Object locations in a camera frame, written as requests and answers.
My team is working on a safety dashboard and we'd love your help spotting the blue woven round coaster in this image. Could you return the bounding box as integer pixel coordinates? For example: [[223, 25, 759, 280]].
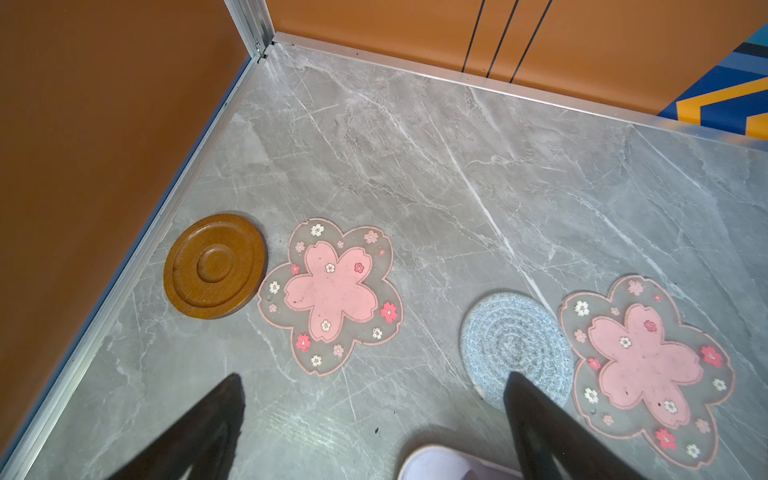
[[459, 291, 574, 411]]

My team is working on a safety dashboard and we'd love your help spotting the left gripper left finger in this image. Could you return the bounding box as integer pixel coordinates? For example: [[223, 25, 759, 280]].
[[111, 373, 245, 479]]

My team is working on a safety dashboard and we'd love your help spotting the brown wooden coaster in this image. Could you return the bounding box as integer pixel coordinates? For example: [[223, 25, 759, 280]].
[[163, 213, 268, 320]]

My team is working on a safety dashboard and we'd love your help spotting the pink flower coaster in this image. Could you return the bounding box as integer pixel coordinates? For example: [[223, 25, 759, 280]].
[[559, 275, 735, 470], [257, 218, 404, 377]]

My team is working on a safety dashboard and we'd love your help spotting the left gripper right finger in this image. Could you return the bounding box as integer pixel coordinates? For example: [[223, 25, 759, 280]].
[[504, 372, 641, 480]]

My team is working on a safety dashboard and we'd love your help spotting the white cup lavender outside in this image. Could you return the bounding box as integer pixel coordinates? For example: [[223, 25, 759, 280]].
[[397, 444, 523, 480]]

